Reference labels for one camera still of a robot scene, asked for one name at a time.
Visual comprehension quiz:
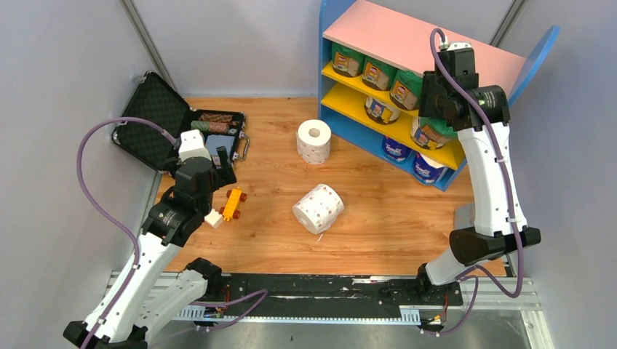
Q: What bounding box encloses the green roll brown band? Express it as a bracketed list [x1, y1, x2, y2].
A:
[389, 70, 423, 111]

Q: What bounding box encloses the cream roll blue picture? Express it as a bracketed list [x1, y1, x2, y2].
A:
[364, 97, 400, 124]

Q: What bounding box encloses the blue Tempo tissue pack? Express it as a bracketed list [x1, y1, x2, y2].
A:
[381, 136, 412, 163]

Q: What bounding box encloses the white paper towel roll front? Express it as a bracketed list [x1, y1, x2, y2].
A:
[292, 183, 344, 234]

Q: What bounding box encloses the plain green roll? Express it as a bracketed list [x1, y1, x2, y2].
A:
[331, 42, 365, 77]

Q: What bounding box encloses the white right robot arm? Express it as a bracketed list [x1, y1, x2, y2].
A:
[415, 41, 541, 304]

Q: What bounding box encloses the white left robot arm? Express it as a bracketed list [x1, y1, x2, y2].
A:
[63, 145, 233, 348]

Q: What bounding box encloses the blue shelf with coloured boards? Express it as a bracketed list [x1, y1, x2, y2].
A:
[318, 1, 560, 191]

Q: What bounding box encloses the blue playing card deck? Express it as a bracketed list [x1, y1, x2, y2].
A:
[205, 135, 236, 158]

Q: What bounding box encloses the white toy brick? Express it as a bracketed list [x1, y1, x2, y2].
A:
[204, 209, 224, 229]

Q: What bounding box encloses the plain white paper towel roll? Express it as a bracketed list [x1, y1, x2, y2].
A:
[296, 119, 332, 165]

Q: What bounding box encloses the black poker chip case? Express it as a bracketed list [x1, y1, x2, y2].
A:
[111, 71, 250, 174]

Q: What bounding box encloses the clear plastic bag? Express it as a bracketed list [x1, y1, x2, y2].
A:
[453, 203, 475, 230]

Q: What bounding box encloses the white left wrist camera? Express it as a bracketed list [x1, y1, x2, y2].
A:
[178, 129, 212, 162]

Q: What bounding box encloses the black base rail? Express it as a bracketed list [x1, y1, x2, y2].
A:
[198, 273, 463, 320]

